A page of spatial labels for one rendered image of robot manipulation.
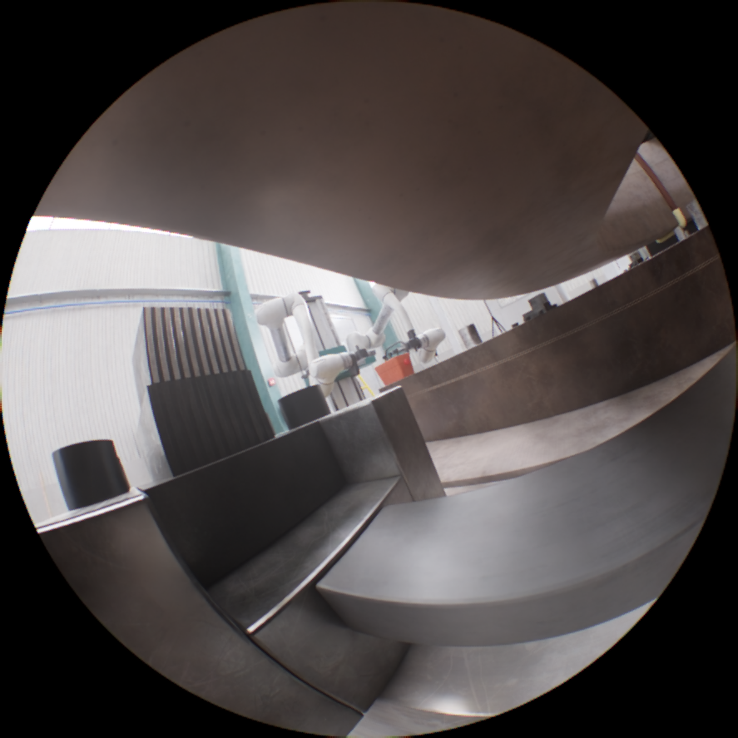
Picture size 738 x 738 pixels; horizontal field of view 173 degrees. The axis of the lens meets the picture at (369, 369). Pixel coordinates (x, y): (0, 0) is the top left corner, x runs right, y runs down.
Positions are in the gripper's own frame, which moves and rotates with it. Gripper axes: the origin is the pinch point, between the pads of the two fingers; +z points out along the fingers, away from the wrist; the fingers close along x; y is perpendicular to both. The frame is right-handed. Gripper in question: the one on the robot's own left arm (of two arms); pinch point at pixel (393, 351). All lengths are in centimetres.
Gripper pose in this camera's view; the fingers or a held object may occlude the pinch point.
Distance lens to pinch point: 145.0
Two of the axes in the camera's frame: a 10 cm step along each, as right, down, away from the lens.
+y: 3.9, 9.2, -0.9
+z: -8.9, 3.5, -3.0
